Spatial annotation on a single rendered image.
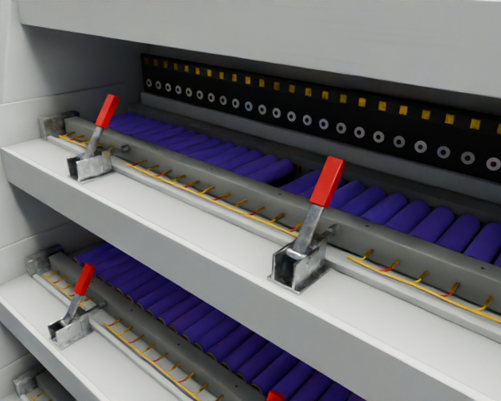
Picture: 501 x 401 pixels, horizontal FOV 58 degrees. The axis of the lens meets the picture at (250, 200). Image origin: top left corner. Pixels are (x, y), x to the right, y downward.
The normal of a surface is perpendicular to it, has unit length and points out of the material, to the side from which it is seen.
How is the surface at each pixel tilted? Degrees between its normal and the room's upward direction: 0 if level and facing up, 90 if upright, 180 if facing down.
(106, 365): 17
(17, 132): 90
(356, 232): 107
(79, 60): 90
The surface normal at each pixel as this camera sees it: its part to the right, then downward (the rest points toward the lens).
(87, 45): 0.76, 0.29
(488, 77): -0.65, 0.32
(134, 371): 0.01, -0.90
